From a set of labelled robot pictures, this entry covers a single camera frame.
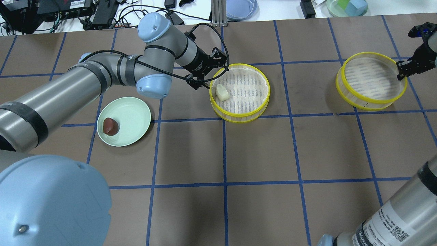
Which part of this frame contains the green sponge block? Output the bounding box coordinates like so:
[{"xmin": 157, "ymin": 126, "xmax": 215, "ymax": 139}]
[{"xmin": 337, "ymin": 0, "xmax": 350, "ymax": 10}]

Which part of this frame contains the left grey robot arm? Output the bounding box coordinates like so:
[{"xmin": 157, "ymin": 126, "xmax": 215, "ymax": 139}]
[{"xmin": 1, "ymin": 12, "xmax": 230, "ymax": 246}]

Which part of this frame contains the brown steamed bun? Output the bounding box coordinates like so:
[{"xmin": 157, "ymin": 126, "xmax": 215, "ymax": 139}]
[{"xmin": 103, "ymin": 117, "xmax": 119, "ymax": 136}]

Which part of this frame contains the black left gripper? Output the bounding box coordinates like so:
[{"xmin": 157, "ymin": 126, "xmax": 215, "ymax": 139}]
[{"xmin": 184, "ymin": 47, "xmax": 229, "ymax": 90}]

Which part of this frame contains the black power adapter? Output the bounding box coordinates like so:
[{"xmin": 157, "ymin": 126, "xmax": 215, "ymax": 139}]
[{"xmin": 92, "ymin": 0, "xmax": 119, "ymax": 29}]

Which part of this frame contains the blue sponge block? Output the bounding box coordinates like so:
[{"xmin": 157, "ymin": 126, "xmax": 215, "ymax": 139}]
[{"xmin": 344, "ymin": 0, "xmax": 368, "ymax": 16}]

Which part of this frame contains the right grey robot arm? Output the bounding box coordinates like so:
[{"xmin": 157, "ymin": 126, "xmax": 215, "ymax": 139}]
[{"xmin": 318, "ymin": 22, "xmax": 437, "ymax": 246}]

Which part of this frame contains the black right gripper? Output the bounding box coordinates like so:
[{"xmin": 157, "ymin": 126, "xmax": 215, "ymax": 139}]
[{"xmin": 396, "ymin": 23, "xmax": 437, "ymax": 81}]

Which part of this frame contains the light green plate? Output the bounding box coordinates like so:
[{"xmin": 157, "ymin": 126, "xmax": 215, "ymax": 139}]
[{"xmin": 97, "ymin": 97, "xmax": 151, "ymax": 147}]

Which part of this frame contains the green glass bowl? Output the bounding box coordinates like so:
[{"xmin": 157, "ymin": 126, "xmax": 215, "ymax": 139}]
[{"xmin": 326, "ymin": 0, "xmax": 368, "ymax": 17}]

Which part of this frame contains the yellow steamer basket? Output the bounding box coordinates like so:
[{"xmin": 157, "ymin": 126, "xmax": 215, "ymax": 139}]
[
  {"xmin": 335, "ymin": 52, "xmax": 408, "ymax": 111},
  {"xmin": 209, "ymin": 63, "xmax": 271, "ymax": 123}
]

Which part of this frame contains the white steamed bun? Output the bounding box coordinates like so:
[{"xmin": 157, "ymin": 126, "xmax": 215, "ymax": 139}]
[{"xmin": 215, "ymin": 84, "xmax": 230, "ymax": 101}]

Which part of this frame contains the aluminium frame post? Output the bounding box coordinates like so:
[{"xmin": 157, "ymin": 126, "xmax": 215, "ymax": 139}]
[{"xmin": 211, "ymin": 0, "xmax": 228, "ymax": 27}]

